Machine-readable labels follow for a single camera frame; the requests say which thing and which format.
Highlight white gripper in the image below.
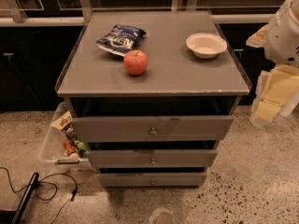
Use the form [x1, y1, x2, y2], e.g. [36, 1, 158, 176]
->
[246, 25, 299, 125]

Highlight grey top drawer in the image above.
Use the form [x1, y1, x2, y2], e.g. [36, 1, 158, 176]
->
[71, 116, 233, 142]

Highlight grey drawer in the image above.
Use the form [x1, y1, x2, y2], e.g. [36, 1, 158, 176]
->
[88, 149, 217, 168]
[71, 116, 233, 142]
[99, 173, 206, 187]

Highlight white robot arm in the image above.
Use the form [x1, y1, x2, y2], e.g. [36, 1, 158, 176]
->
[246, 0, 299, 126]

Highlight grey drawer cabinet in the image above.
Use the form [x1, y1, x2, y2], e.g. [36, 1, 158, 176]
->
[56, 19, 250, 175]

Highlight grey bottom drawer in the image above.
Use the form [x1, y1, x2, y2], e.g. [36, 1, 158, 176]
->
[99, 173, 206, 187]

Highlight grey middle drawer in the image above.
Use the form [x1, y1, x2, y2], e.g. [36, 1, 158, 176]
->
[88, 149, 217, 168]

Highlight white paper bowl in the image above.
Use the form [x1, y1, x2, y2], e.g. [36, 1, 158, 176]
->
[186, 33, 227, 59]

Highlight red apple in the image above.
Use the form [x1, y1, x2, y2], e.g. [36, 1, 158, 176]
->
[123, 50, 148, 76]

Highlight blue chip bag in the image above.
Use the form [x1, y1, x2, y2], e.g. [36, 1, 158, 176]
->
[96, 24, 146, 57]

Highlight green and orange snack packets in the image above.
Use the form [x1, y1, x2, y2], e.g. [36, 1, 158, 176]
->
[63, 125, 87, 158]

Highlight tan snack packet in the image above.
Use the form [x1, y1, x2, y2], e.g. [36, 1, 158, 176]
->
[50, 111, 72, 131]

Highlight clear plastic snack bin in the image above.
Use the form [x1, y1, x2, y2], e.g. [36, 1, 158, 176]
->
[38, 102, 91, 171]

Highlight black bar on floor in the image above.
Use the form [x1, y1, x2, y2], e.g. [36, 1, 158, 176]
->
[0, 173, 39, 224]

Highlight metal railing frame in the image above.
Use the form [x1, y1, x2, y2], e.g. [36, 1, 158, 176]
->
[0, 0, 285, 27]

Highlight black cable on floor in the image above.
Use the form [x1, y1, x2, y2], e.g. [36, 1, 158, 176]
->
[0, 166, 78, 224]

